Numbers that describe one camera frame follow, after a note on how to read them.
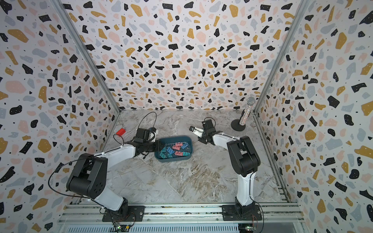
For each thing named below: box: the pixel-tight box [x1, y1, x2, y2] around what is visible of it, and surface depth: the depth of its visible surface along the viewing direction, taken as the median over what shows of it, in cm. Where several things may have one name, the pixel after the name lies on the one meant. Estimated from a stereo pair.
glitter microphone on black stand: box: [230, 96, 256, 132], surface depth 102 cm
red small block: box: [115, 128, 126, 137], surface depth 108 cm
